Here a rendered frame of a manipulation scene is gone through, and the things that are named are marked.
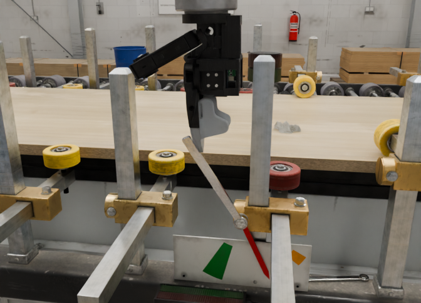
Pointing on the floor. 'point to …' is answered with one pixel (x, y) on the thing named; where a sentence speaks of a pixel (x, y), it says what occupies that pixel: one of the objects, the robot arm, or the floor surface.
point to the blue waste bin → (127, 55)
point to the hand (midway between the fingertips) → (196, 144)
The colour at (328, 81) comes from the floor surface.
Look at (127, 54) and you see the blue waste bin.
